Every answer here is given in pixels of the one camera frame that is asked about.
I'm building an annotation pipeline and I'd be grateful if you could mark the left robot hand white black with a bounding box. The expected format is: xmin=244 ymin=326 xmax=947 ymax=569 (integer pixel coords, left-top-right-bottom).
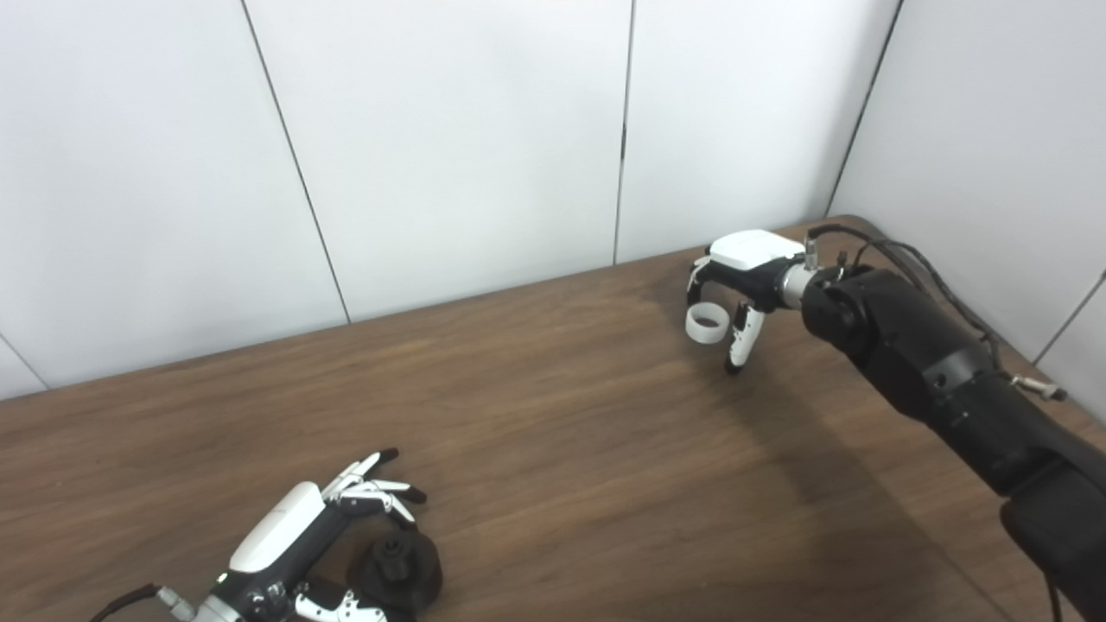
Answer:
xmin=212 ymin=447 xmax=428 ymax=622

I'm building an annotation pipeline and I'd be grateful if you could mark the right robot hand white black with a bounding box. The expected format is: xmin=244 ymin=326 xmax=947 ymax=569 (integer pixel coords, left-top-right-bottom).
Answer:
xmin=687 ymin=229 xmax=807 ymax=375

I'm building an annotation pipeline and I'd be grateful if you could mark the white ring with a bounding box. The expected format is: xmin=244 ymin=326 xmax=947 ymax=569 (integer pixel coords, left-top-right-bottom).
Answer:
xmin=685 ymin=303 xmax=728 ymax=346

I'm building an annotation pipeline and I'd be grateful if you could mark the round black part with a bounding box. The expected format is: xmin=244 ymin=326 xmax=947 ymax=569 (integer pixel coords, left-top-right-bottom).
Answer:
xmin=347 ymin=530 xmax=444 ymax=616

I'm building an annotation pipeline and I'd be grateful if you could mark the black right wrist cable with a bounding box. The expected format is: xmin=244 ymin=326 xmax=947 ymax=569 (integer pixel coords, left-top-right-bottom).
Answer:
xmin=804 ymin=224 xmax=1064 ymax=622

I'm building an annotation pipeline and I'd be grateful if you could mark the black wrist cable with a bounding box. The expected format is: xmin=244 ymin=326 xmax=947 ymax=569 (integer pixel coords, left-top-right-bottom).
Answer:
xmin=86 ymin=584 xmax=198 ymax=622
xmin=804 ymin=224 xmax=1064 ymax=622

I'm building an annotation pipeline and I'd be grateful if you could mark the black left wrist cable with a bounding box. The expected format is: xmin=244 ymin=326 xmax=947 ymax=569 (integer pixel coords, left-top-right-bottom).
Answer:
xmin=86 ymin=584 xmax=198 ymax=622

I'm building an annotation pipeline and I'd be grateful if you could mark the silver cable plug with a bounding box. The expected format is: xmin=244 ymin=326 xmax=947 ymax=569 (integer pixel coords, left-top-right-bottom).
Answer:
xmin=1011 ymin=373 xmax=1068 ymax=403

